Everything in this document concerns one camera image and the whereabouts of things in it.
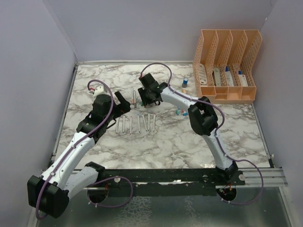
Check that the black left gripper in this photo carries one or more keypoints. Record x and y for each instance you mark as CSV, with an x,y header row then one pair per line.
x,y
121,108

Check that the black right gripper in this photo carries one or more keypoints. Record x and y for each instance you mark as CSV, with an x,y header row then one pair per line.
x,y
141,91

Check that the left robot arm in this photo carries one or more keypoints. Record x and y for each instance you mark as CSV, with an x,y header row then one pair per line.
x,y
51,192

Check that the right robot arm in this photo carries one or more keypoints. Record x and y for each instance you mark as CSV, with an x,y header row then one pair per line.
x,y
202,116

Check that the white marker light pink cap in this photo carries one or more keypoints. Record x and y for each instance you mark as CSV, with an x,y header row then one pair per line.
x,y
132,95

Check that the white marker grey cap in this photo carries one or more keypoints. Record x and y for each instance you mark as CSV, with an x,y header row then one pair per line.
x,y
134,99

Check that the blue grey stamp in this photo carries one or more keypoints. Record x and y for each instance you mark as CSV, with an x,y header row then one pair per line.
x,y
185,82

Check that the white box in organizer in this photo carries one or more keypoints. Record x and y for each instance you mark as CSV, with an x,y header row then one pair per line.
x,y
202,75

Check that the orange file organizer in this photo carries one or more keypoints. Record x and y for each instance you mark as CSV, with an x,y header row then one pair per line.
x,y
237,49

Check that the blue white box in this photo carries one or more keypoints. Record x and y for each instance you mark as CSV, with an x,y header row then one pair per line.
x,y
229,77

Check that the red white box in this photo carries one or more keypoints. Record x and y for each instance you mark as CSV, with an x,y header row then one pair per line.
x,y
242,79

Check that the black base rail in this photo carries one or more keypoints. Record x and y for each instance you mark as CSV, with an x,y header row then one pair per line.
x,y
173,182

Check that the aluminium frame rail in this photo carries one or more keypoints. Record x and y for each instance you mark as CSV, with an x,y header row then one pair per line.
x,y
260,175

